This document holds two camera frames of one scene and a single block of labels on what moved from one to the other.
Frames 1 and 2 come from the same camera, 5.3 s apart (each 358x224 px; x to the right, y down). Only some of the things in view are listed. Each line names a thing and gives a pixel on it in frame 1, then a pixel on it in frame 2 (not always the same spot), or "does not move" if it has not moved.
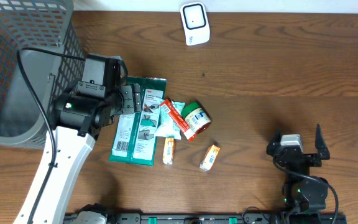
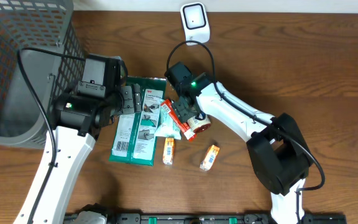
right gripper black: [315, 160] to [183, 114]
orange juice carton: [168, 151] does not move
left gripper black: [134, 99] does not move
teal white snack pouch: [166, 126] does not move
